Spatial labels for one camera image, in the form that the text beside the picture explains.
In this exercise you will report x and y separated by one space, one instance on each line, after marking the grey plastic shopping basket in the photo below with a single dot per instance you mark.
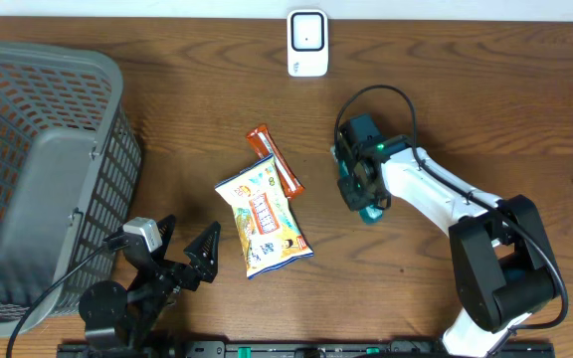
69 164

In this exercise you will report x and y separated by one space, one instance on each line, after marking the yellow snack bag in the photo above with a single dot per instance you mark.
269 235

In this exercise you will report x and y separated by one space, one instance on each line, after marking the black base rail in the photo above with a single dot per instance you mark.
219 349

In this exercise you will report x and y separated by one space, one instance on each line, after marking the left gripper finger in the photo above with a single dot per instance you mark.
165 227
203 252

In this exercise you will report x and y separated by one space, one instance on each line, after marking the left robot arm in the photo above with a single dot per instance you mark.
119 320

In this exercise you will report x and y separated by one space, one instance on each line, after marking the blue mouthwash bottle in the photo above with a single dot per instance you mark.
369 215

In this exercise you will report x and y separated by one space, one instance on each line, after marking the white barcode scanner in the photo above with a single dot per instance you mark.
307 43

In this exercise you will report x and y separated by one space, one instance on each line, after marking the red snack bar wrapper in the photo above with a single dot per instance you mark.
263 144

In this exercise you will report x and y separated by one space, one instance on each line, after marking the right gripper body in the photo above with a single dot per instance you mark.
357 195

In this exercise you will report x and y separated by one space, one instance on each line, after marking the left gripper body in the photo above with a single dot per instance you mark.
159 289

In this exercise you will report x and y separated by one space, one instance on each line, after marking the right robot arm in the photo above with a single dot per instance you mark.
504 267

